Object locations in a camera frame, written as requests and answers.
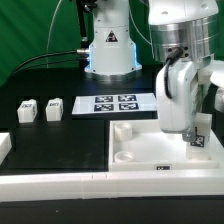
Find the thin grey cable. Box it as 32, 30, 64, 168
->
45, 0, 64, 69

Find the black cable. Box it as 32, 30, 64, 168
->
11, 49, 91, 77

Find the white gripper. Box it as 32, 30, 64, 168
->
156, 59, 224, 142

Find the black camera pole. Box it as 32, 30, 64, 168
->
74, 0, 98, 69

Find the white left fence piece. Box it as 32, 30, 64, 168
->
0, 132, 12, 165

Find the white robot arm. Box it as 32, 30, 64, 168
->
85, 0, 219, 142

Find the white front fence rail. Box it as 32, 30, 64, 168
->
0, 169, 224, 202

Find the green backdrop curtain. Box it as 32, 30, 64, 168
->
0, 0, 224, 85

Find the white square table top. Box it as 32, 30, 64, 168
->
108, 119, 224, 172

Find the white marker board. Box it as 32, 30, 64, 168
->
72, 93, 157, 115

